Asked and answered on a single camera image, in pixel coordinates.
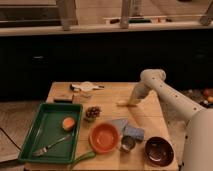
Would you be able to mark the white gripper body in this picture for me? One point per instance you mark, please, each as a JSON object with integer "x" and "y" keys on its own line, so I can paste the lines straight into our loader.
{"x": 140, "y": 91}

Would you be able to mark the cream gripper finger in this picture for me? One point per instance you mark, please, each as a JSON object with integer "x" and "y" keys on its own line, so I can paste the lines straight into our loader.
{"x": 125, "y": 103}

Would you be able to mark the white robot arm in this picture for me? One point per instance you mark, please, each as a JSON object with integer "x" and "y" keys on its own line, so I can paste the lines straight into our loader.
{"x": 198, "y": 147}

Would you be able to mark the red bowl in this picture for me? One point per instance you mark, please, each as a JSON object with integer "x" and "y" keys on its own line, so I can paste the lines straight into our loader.
{"x": 104, "y": 138}

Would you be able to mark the dark brown bowl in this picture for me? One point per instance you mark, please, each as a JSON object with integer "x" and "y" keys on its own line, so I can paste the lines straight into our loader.
{"x": 159, "y": 152}

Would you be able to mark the grey cloth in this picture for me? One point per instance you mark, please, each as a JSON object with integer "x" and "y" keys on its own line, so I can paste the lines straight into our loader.
{"x": 120, "y": 124}

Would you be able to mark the bunch of dark grapes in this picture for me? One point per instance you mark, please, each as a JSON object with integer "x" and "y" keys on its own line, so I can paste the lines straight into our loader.
{"x": 92, "y": 113}

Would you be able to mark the white black kitchen tool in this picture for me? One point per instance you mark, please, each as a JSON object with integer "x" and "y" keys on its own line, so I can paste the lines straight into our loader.
{"x": 85, "y": 87}

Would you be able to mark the small metal cup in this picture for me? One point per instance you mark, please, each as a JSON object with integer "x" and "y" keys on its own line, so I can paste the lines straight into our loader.
{"x": 127, "y": 143}

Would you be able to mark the orange fruit half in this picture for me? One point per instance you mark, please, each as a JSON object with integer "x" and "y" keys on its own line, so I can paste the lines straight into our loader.
{"x": 68, "y": 123}

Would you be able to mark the green tray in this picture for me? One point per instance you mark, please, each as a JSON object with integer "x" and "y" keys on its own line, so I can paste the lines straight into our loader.
{"x": 46, "y": 128}

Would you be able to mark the silver fork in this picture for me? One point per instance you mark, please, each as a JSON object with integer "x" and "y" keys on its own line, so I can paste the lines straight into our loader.
{"x": 45, "y": 149}

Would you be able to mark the green utensil handle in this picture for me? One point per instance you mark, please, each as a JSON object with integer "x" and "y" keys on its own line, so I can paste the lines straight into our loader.
{"x": 86, "y": 156}

